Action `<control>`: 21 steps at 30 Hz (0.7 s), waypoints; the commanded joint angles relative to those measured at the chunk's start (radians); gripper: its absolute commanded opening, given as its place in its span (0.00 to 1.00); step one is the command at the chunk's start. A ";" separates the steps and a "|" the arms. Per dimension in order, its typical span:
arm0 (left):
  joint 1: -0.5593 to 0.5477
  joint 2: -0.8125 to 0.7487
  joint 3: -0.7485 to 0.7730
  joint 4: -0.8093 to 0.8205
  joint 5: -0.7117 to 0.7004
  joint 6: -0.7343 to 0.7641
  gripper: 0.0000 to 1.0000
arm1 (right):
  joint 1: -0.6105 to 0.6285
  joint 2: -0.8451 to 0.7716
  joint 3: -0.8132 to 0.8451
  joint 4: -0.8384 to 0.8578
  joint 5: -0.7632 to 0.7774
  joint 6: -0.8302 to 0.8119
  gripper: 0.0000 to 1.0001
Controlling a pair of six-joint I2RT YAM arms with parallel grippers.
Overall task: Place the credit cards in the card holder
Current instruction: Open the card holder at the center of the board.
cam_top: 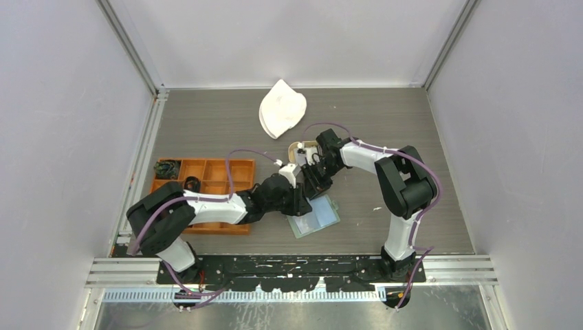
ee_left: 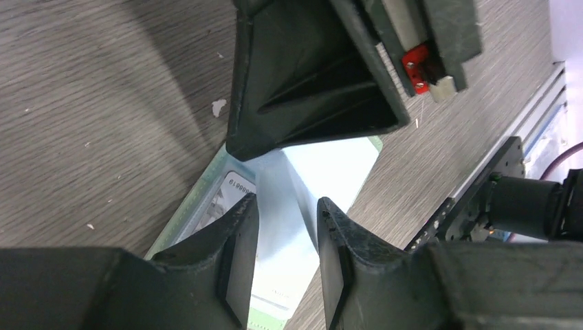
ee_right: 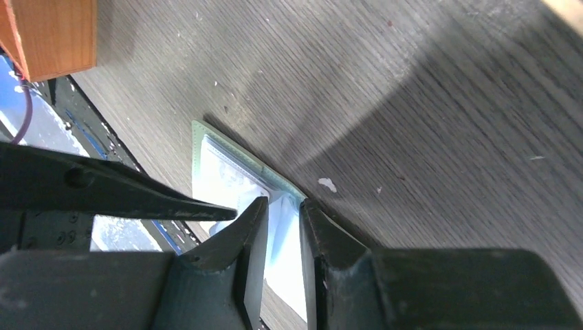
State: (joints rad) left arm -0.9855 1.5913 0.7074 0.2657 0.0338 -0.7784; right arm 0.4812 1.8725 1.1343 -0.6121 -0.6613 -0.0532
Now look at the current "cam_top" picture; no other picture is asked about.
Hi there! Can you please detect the beige oval card tray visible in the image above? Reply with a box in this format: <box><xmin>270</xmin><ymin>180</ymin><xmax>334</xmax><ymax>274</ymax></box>
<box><xmin>287</xmin><ymin>140</ymin><xmax>320</xmax><ymax>167</ymax></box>

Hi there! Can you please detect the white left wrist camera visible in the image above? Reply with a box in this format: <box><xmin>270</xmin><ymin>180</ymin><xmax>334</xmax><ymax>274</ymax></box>
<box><xmin>278</xmin><ymin>163</ymin><xmax>301</xmax><ymax>188</ymax></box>

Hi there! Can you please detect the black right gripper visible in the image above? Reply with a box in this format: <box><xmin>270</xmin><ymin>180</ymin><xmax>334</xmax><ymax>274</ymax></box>
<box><xmin>301</xmin><ymin>159</ymin><xmax>343</xmax><ymax>201</ymax></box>

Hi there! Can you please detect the dark green coiled strap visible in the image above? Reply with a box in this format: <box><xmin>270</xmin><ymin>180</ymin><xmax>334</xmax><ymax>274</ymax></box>
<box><xmin>153</xmin><ymin>159</ymin><xmax>182</xmax><ymax>180</ymax></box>

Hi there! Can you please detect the aluminium frame rail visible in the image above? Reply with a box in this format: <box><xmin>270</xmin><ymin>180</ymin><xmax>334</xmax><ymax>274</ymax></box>
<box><xmin>86</xmin><ymin>255</ymin><xmax>498</xmax><ymax>291</ymax></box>

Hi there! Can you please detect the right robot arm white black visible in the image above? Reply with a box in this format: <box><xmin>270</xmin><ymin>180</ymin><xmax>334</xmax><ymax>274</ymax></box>
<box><xmin>301</xmin><ymin>129</ymin><xmax>439</xmax><ymax>283</ymax></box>

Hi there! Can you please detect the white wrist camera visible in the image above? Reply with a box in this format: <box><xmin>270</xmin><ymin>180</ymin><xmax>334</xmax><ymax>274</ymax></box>
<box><xmin>294</xmin><ymin>142</ymin><xmax>320</xmax><ymax>167</ymax></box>
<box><xmin>278</xmin><ymin>163</ymin><xmax>301</xmax><ymax>188</ymax></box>

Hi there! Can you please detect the white folded cloth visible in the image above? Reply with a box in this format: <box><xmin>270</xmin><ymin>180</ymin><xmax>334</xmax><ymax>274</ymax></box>
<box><xmin>258</xmin><ymin>79</ymin><xmax>307</xmax><ymax>140</ymax></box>

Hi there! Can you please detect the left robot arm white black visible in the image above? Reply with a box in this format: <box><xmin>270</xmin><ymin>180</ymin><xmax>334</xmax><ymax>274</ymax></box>
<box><xmin>126</xmin><ymin>174</ymin><xmax>312</xmax><ymax>284</ymax></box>

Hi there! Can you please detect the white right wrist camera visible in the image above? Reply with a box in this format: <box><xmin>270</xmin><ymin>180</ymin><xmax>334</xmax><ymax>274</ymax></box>
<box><xmin>294</xmin><ymin>142</ymin><xmax>320</xmax><ymax>167</ymax></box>

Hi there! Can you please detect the green card holder wallet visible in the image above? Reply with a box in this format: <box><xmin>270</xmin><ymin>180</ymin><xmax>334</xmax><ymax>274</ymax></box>
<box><xmin>287</xmin><ymin>195</ymin><xmax>340</xmax><ymax>239</ymax></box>

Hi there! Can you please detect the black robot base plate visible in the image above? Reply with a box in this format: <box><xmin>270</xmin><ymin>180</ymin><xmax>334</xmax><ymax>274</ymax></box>
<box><xmin>177</xmin><ymin>254</ymin><xmax>426</xmax><ymax>293</ymax></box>

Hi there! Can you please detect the orange compartment organizer tray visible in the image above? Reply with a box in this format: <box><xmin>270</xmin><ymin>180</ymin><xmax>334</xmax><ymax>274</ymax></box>
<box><xmin>150</xmin><ymin>158</ymin><xmax>256</xmax><ymax>235</ymax></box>

